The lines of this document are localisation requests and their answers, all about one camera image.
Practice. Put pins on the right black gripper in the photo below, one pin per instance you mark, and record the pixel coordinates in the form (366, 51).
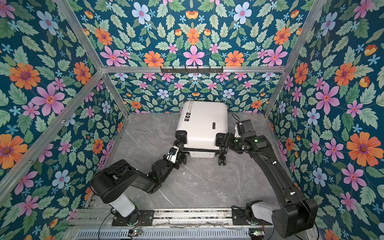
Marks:
(228, 138)

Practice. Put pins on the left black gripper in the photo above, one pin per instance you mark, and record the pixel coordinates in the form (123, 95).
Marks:
(177, 163)

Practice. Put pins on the white hard-shell suitcase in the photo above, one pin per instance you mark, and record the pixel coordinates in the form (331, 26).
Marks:
(201, 127)

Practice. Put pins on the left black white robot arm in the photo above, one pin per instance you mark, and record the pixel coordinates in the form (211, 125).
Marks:
(111, 182)

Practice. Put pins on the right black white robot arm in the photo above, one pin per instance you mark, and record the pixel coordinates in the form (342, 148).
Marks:
(295, 213)

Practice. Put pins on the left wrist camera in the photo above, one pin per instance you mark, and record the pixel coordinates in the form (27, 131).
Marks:
(174, 155)

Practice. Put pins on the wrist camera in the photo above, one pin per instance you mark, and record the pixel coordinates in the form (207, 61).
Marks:
(174, 155)
(243, 128)

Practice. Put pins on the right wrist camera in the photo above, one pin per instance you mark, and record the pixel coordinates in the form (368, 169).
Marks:
(243, 128)

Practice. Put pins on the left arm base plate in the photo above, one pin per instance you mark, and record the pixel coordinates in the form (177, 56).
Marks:
(133, 217)

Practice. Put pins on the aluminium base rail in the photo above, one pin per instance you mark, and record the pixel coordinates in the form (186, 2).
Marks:
(226, 218)

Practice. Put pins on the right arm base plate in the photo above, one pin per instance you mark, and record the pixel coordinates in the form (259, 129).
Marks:
(240, 218)

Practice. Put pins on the black hook rail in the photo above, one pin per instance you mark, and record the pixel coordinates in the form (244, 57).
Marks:
(188, 70)

